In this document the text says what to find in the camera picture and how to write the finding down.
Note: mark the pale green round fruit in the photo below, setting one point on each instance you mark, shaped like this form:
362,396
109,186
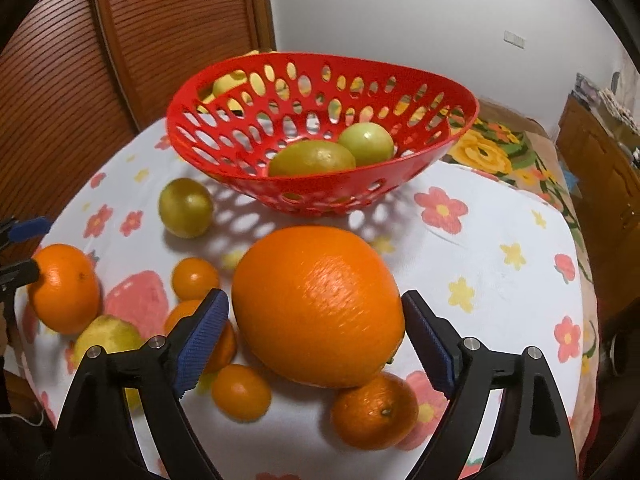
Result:
367,142

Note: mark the mandarin orange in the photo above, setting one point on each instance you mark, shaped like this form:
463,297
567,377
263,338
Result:
62,287
375,410

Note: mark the olive green round fruit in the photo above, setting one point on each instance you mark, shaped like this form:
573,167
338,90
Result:
185,207

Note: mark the white wall switch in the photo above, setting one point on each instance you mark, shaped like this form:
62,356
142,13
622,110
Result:
514,39

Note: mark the large orange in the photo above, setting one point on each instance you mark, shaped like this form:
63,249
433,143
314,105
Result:
315,305

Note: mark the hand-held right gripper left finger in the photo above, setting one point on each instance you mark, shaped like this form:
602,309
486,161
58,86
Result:
202,345

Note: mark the yellow plush toy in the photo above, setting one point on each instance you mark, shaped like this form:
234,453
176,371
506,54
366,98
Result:
227,82

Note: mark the large yellow-green fruit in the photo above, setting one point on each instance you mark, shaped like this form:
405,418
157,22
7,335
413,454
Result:
311,159

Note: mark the red perforated plastic basket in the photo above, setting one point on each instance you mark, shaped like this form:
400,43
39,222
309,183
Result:
425,152

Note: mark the medium orange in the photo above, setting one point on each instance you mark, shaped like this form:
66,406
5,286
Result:
182,312

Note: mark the wooden cabinet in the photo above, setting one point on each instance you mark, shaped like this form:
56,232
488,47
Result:
590,160

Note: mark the dark round object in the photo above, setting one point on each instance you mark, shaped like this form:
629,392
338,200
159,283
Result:
620,355

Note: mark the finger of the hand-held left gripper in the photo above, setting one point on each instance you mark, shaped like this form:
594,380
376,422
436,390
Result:
20,275
30,228

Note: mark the small smooth orange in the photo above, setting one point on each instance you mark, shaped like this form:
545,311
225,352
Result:
240,392
195,277

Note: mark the yellow rose printed blanket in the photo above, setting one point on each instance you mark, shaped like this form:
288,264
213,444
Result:
480,152

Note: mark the assorted small bottles and boxes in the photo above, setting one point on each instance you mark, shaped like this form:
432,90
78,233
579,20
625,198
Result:
607,97

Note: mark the yellow lemon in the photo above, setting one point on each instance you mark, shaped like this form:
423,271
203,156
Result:
110,335

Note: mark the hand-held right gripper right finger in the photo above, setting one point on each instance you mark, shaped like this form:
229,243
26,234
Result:
430,340

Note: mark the white floral tablecloth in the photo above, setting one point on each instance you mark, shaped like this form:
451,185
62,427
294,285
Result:
500,220

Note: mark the wooden louvered wardrobe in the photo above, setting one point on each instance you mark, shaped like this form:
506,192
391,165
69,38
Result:
60,85

